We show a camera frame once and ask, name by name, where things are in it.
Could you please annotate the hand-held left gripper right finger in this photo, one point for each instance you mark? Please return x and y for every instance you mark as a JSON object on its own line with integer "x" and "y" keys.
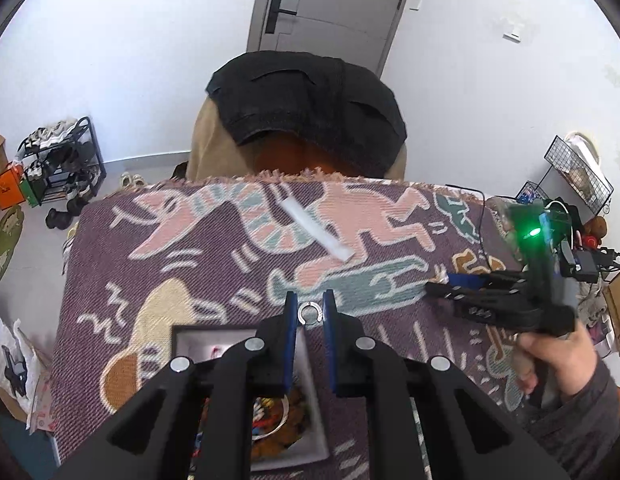
{"x": 329, "y": 330}

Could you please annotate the printed purple blanket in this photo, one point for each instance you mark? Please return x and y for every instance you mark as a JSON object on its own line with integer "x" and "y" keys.
{"x": 139, "y": 270}

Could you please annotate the white plastic bag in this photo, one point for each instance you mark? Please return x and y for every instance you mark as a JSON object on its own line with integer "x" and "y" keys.
{"x": 14, "y": 370}

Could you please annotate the black shoe rack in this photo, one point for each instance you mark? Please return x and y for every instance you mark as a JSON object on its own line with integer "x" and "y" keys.
{"x": 64, "y": 160}

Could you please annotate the black cloth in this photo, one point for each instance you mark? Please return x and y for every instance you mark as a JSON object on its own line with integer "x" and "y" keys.
{"x": 300, "y": 100}

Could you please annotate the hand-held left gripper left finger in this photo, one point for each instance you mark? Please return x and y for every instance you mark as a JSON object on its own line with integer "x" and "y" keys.
{"x": 291, "y": 320}

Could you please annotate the grey door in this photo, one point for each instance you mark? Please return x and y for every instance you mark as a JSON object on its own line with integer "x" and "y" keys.
{"x": 330, "y": 10}

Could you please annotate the open cardboard box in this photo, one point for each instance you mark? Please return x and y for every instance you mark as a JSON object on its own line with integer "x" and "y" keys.
{"x": 619, "y": 310}

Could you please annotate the white butterfly brooch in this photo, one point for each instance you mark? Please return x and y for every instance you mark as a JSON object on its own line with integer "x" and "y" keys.
{"x": 441, "y": 276}

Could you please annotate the white tray with trinkets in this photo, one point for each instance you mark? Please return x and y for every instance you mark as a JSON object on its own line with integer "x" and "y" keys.
{"x": 312, "y": 410}

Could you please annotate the white plastic strip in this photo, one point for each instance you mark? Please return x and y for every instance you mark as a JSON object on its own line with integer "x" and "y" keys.
{"x": 315, "y": 227}

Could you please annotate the green round bag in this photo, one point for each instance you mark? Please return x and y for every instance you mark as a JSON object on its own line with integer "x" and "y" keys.
{"x": 4, "y": 245}

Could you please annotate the orange box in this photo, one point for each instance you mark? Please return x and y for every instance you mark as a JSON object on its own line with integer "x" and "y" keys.
{"x": 4, "y": 187}

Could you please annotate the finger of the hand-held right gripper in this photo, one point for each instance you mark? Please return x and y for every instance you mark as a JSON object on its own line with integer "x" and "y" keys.
{"x": 467, "y": 280}
{"x": 490, "y": 307}

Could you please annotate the black power adapter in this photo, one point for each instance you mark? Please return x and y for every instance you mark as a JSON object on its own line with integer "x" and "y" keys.
{"x": 582, "y": 265}

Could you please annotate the black boots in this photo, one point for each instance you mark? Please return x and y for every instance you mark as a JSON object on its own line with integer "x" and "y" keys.
{"x": 59, "y": 215}

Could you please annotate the person's right hand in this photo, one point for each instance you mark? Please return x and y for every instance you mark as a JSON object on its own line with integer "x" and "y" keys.
{"x": 560, "y": 360}

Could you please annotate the white light switch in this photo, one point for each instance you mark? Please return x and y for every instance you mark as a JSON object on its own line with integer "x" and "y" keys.
{"x": 512, "y": 29}

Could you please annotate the person's right forearm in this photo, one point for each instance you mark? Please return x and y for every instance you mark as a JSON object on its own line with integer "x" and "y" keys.
{"x": 585, "y": 435}

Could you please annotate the white shoes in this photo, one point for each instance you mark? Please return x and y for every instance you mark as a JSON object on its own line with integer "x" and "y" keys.
{"x": 129, "y": 181}

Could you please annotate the large clear bangle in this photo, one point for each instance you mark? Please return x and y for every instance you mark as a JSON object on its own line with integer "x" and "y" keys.
{"x": 286, "y": 412}

